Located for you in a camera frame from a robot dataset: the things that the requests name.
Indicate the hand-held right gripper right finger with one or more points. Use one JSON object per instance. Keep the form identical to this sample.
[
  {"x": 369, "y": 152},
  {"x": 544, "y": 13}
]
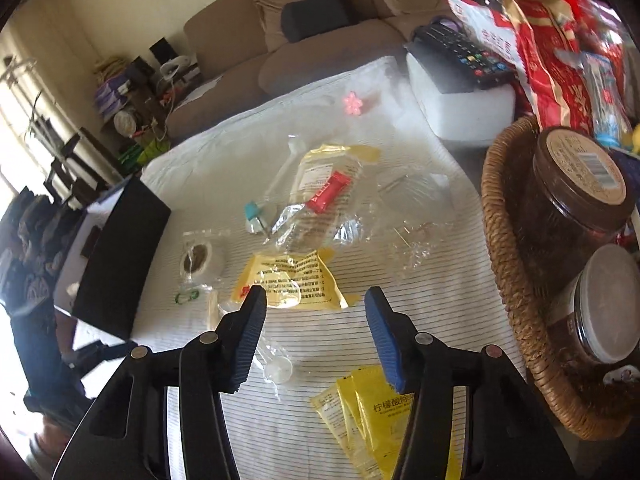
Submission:
[{"x": 385, "y": 345}]

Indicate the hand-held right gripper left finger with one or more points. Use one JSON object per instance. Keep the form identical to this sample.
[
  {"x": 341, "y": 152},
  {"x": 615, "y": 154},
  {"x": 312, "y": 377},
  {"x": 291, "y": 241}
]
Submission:
[{"x": 247, "y": 340}]

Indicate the yellow printed sheet bag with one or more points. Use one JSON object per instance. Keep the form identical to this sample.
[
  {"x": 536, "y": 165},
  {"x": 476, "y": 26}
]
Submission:
[{"x": 300, "y": 280}]

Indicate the black storage box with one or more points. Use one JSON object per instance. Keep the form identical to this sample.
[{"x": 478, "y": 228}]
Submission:
[{"x": 120, "y": 260}]

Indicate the clear plastic spoon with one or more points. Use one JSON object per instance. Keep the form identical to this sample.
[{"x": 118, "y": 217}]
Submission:
[{"x": 278, "y": 370}]

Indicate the wooden chopsticks in clear wrapper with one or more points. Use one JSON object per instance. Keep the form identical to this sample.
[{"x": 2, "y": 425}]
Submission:
[{"x": 212, "y": 310}]

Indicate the white striped tablecloth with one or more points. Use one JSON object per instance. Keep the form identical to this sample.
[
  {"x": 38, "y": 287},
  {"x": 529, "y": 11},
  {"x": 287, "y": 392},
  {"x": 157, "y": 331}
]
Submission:
[{"x": 440, "y": 320}]

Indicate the yellow sachet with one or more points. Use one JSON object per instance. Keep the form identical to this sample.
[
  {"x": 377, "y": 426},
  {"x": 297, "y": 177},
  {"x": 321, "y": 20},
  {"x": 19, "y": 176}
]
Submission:
[
  {"x": 325, "y": 405},
  {"x": 380, "y": 410},
  {"x": 346, "y": 392}
]

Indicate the green carabiner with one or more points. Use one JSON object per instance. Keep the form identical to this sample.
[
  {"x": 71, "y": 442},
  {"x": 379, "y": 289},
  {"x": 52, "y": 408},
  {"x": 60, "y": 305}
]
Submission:
[{"x": 176, "y": 297}]

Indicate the white tape roll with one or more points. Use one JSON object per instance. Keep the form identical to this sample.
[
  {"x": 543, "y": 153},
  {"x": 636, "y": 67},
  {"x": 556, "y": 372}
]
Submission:
[{"x": 212, "y": 260}]

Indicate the small teal bottle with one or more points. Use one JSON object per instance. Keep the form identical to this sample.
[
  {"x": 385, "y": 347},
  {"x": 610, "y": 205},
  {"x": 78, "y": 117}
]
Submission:
[{"x": 254, "y": 210}]

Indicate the clear plastic wrappers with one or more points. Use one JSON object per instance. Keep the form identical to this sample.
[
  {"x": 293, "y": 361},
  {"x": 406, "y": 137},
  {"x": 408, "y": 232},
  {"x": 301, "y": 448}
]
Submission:
[{"x": 415, "y": 215}]

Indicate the wicker basket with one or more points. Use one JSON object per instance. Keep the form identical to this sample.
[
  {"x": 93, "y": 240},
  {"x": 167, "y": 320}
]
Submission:
[{"x": 505, "y": 280}]

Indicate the red sachet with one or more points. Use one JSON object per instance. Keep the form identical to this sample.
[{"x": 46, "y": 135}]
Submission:
[{"x": 327, "y": 192}]

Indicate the clear bag with yellow label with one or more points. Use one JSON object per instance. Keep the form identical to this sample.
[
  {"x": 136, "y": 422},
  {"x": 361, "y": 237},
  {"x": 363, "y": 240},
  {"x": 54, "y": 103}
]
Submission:
[{"x": 320, "y": 170}]

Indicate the small brown box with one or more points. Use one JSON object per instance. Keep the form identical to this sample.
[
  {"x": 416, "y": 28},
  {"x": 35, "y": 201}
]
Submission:
[{"x": 90, "y": 242}]

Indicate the white plastic spoon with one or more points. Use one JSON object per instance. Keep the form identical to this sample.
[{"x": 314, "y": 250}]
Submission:
[{"x": 296, "y": 147}]

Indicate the green bag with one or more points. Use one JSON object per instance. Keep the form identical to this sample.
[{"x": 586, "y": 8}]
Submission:
[{"x": 150, "y": 150}]

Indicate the brown jar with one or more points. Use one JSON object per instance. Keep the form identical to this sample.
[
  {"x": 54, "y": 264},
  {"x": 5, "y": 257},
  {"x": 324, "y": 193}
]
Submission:
[{"x": 565, "y": 210}]

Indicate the white-lid jar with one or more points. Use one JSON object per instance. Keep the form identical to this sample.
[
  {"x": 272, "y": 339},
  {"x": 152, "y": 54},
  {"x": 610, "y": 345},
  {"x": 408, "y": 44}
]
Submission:
[{"x": 610, "y": 305}]

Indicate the pile of clothes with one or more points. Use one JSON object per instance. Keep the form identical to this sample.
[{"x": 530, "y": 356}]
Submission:
[{"x": 35, "y": 240}]

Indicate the white plastic container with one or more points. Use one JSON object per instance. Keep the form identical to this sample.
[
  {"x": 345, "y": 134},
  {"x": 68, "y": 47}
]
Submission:
[{"x": 460, "y": 115}]

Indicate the pink flower clip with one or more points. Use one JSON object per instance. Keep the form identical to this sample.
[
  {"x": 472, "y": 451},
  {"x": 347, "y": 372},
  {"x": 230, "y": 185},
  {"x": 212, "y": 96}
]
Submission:
[{"x": 352, "y": 103}]

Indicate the dark wooden chair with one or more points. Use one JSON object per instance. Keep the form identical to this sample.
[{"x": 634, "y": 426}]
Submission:
[{"x": 75, "y": 160}]

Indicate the round white disc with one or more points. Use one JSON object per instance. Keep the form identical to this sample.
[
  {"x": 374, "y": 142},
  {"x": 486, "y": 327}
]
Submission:
[{"x": 125, "y": 122}]

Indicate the white papers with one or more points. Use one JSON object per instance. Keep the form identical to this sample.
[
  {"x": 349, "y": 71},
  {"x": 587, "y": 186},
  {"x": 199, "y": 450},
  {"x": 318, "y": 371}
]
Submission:
[{"x": 200, "y": 91}]

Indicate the purple tissue packs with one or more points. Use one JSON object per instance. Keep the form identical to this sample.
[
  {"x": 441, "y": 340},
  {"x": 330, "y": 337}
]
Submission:
[{"x": 110, "y": 95}]

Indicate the white desk lamp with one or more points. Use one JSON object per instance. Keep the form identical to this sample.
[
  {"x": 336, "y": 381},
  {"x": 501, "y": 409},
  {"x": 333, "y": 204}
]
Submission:
[{"x": 175, "y": 66}]

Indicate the brown sofa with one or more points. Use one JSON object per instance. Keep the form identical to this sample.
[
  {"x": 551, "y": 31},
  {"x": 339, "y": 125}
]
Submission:
[{"x": 320, "y": 60}]

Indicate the black remote control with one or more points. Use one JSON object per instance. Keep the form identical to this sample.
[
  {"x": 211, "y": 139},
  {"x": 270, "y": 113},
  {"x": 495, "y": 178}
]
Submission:
[{"x": 460, "y": 52}]

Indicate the black speaker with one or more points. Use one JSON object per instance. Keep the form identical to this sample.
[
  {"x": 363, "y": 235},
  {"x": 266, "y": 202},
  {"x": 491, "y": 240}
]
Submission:
[{"x": 162, "y": 50}]

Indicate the red gold snack bag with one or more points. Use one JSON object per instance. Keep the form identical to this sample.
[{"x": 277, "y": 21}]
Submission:
[{"x": 550, "y": 75}]

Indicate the yellow banana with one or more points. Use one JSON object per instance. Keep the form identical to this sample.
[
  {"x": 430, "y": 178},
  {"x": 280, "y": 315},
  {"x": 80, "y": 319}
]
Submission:
[{"x": 636, "y": 140}]

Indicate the blue clear packet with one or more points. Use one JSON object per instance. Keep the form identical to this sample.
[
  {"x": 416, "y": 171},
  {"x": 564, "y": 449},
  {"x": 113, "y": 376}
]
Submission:
[{"x": 607, "y": 105}]

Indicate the dark grey cushion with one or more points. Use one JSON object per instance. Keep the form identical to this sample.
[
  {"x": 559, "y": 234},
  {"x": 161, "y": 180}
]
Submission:
[{"x": 315, "y": 15}]

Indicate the white red snack bag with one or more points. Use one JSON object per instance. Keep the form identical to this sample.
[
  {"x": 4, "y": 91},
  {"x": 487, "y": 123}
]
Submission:
[{"x": 480, "y": 20}]

